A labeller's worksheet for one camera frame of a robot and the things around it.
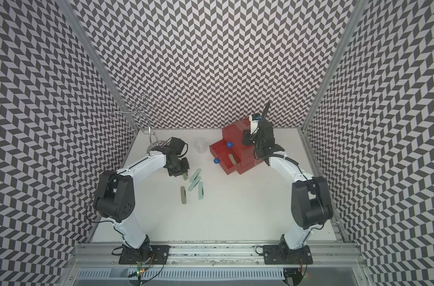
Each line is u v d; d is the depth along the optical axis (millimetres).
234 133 887
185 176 905
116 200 475
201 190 912
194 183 935
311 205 461
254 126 769
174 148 789
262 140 671
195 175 963
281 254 689
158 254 732
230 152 912
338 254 755
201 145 1069
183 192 911
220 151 921
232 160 938
